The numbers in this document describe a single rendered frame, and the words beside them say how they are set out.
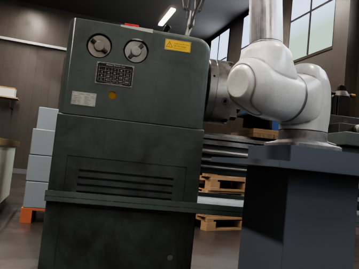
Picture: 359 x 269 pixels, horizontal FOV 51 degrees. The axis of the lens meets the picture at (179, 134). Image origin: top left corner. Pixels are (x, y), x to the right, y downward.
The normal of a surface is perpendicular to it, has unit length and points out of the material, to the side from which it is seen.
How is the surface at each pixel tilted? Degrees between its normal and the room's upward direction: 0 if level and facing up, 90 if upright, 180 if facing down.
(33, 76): 90
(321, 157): 90
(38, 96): 90
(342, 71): 90
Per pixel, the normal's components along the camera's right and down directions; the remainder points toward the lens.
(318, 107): 0.52, 0.07
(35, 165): 0.27, -0.04
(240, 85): -0.79, -0.02
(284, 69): 0.53, -0.18
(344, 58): -0.95, -0.12
